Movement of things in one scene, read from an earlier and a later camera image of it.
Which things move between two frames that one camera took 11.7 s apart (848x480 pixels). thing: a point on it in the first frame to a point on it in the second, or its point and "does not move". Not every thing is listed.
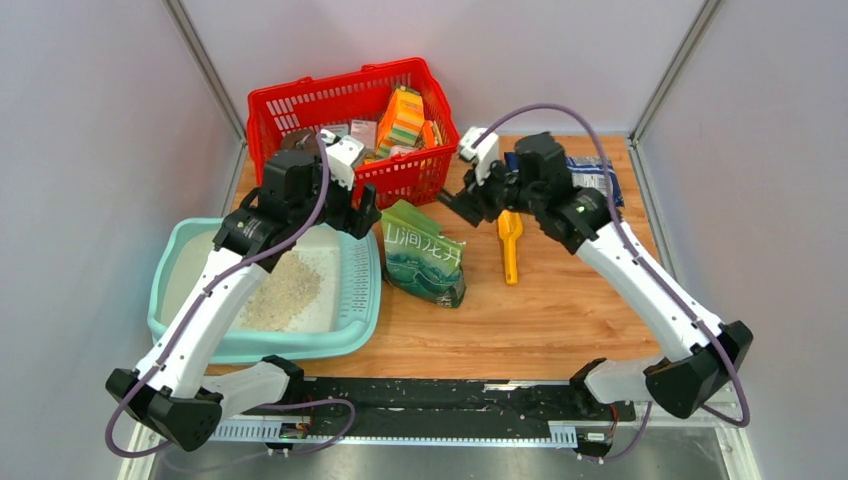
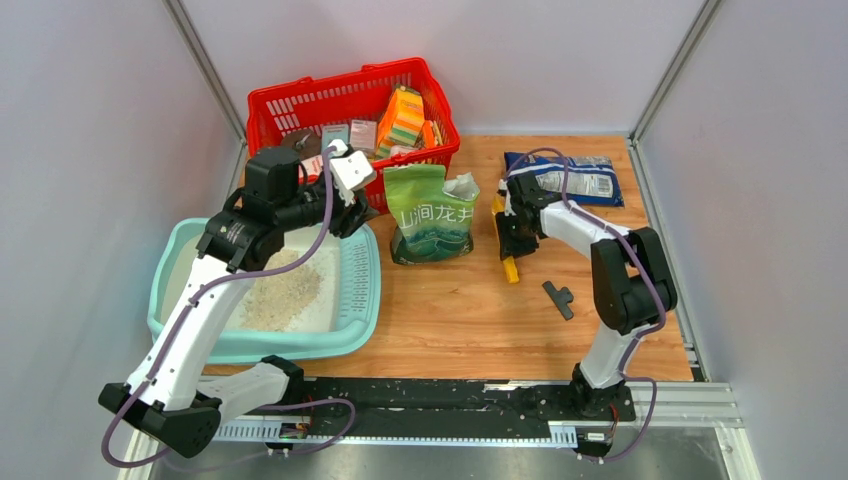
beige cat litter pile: (285, 295) does not move
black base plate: (451, 400) does not move
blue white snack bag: (588, 172) does not move
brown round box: (305, 139) does not move
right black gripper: (480, 202) to (508, 247)
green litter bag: (420, 260) to (435, 213)
